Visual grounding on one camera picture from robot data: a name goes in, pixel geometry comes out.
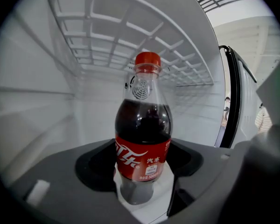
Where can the white fridge grid shelf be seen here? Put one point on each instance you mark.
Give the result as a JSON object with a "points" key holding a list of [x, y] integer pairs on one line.
{"points": [[91, 15]]}

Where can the red-capped dark drink bottle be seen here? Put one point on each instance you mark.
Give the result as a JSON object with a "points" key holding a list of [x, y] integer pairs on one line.
{"points": [[142, 125]]}

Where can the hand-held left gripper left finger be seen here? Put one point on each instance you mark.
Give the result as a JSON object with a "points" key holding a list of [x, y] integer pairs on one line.
{"points": [[60, 183]]}

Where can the fridge door with black seal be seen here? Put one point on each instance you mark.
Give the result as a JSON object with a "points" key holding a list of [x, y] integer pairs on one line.
{"points": [[246, 106]]}

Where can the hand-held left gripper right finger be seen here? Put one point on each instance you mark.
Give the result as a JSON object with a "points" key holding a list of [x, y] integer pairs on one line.
{"points": [[200, 171]]}

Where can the white fridge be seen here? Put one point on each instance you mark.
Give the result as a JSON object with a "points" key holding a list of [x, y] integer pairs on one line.
{"points": [[37, 101]]}

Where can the round white fridge vent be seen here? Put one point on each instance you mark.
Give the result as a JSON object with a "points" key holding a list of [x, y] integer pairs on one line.
{"points": [[141, 90]]}

